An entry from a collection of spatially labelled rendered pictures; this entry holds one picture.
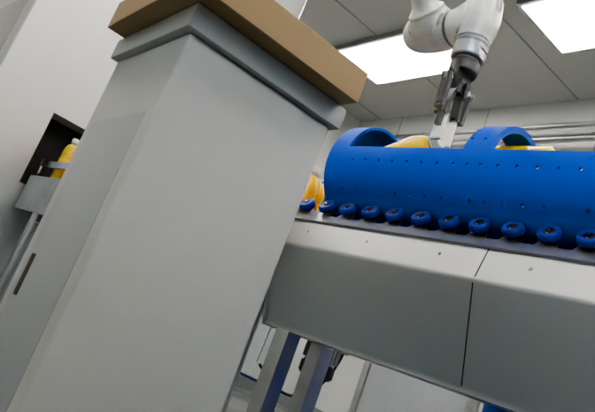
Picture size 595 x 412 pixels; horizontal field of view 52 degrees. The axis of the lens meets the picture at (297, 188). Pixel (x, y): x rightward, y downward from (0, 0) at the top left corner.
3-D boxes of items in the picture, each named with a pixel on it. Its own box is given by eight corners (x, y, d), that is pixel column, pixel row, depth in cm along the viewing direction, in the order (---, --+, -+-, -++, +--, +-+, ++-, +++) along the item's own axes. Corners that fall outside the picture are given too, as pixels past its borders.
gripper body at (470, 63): (471, 50, 152) (460, 83, 150) (487, 69, 158) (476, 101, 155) (445, 53, 158) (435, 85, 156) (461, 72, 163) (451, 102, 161)
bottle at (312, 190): (277, 223, 178) (299, 166, 182) (283, 229, 184) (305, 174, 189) (299, 230, 176) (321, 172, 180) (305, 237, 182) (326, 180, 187)
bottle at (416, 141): (371, 181, 162) (433, 159, 151) (360, 156, 161) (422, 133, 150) (382, 174, 167) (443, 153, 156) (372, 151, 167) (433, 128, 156)
